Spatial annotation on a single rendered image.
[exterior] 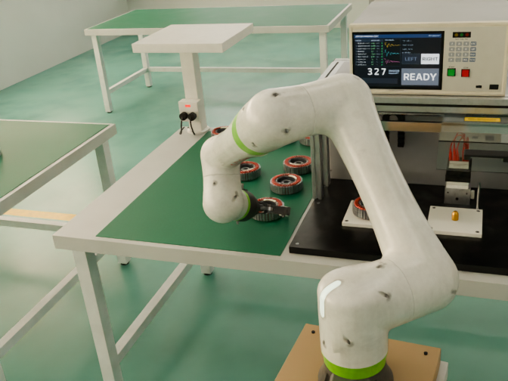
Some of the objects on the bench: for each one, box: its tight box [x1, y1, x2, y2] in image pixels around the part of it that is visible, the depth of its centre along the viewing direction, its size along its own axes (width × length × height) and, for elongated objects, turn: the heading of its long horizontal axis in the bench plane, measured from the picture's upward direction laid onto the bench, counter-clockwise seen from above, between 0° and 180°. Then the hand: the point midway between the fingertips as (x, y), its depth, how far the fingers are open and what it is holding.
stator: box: [352, 197, 370, 220], centre depth 190 cm, size 11×11×4 cm
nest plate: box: [428, 206, 482, 238], centre depth 183 cm, size 15×15×1 cm
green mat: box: [95, 131, 313, 256], centre depth 228 cm, size 94×61×1 cm, turn 171°
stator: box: [252, 197, 284, 221], centre depth 201 cm, size 11×11×4 cm
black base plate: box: [289, 178, 508, 276], centre depth 189 cm, size 47×64×2 cm
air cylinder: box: [444, 181, 471, 205], centre depth 194 cm, size 5×8×6 cm
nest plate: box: [342, 200, 373, 228], centre depth 191 cm, size 15×15×1 cm
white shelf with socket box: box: [132, 23, 253, 135], centre depth 257 cm, size 35×37×46 cm
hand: (266, 209), depth 201 cm, fingers open, 13 cm apart
